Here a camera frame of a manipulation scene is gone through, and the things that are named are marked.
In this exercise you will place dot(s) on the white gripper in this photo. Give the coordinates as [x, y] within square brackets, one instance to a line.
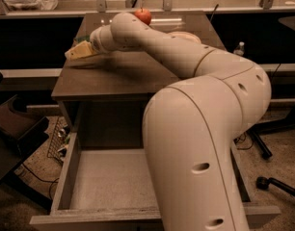
[94, 42]

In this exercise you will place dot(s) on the green and yellow sponge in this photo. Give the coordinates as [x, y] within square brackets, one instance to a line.
[80, 39]

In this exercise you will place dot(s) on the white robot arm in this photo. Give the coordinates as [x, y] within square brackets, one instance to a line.
[204, 98]

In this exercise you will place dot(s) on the open grey top drawer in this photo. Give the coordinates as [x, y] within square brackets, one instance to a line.
[102, 190]

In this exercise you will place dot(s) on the red apple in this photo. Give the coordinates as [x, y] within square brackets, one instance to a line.
[144, 15]

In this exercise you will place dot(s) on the white bowl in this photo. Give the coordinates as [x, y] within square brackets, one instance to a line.
[181, 37]

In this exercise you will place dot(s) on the dark brown chair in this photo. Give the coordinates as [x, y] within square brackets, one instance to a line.
[21, 134]

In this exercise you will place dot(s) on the clear plastic water bottle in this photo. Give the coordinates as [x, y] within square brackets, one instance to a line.
[240, 49]

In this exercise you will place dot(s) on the wire mesh basket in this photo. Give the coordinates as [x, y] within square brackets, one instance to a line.
[59, 141]

